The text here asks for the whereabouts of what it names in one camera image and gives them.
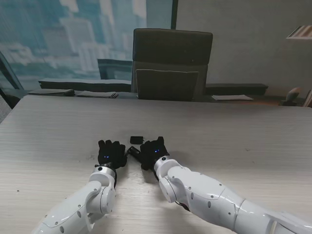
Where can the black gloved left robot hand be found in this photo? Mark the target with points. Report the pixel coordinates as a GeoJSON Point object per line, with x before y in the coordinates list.
{"type": "Point", "coordinates": [111, 154]}

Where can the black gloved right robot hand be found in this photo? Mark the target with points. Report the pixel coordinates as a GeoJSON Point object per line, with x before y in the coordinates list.
{"type": "Point", "coordinates": [152, 152]}

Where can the black remote control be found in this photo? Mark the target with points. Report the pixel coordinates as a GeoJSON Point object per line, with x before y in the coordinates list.
{"type": "Point", "coordinates": [134, 150]}

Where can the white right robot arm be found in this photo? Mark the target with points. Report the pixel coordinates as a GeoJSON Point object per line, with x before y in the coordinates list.
{"type": "Point", "coordinates": [207, 192]}

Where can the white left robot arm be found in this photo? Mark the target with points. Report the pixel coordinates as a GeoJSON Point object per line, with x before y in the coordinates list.
{"type": "Point", "coordinates": [87, 202]}

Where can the black battery cover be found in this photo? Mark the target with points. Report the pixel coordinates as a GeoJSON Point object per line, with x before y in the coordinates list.
{"type": "Point", "coordinates": [136, 140]}

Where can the grey folder stack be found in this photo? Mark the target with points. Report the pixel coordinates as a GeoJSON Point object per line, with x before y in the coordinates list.
{"type": "Point", "coordinates": [97, 94]}

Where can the long dark bench cushion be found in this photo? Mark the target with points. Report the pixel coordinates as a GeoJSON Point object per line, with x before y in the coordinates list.
{"type": "Point", "coordinates": [85, 85]}

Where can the dark grey folder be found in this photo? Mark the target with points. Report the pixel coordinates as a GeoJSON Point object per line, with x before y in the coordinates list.
{"type": "Point", "coordinates": [53, 92]}

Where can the white paper sheet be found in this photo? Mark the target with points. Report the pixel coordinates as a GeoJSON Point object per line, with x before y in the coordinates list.
{"type": "Point", "coordinates": [231, 97]}

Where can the dark grey office chair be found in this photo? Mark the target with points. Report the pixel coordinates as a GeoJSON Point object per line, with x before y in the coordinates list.
{"type": "Point", "coordinates": [170, 53]}

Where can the short dark bench cushion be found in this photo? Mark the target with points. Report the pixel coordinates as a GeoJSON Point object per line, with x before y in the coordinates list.
{"type": "Point", "coordinates": [236, 88]}

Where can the grey slanted metal bar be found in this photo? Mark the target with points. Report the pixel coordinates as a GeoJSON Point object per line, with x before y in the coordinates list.
{"type": "Point", "coordinates": [9, 73]}

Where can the dark window pillar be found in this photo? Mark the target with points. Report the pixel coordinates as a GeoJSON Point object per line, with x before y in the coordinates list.
{"type": "Point", "coordinates": [174, 14]}

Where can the small desk ornament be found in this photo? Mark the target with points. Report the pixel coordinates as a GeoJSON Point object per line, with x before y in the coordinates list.
{"type": "Point", "coordinates": [291, 97]}

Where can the light wooden board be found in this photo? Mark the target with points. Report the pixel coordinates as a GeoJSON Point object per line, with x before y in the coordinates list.
{"type": "Point", "coordinates": [308, 100]}

